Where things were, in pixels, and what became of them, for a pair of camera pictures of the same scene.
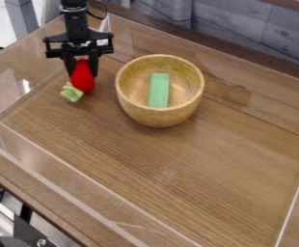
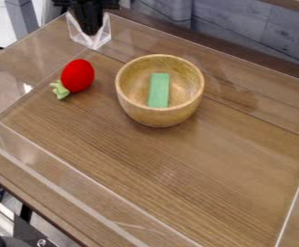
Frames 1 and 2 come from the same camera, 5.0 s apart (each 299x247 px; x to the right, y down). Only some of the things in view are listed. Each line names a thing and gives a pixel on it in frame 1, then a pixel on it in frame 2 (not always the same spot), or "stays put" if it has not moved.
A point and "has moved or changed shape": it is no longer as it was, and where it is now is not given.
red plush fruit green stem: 82,81 has moved or changed shape
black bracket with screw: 26,233 stays put
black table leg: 26,212 stays put
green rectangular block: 160,92 stays put
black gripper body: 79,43 → 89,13
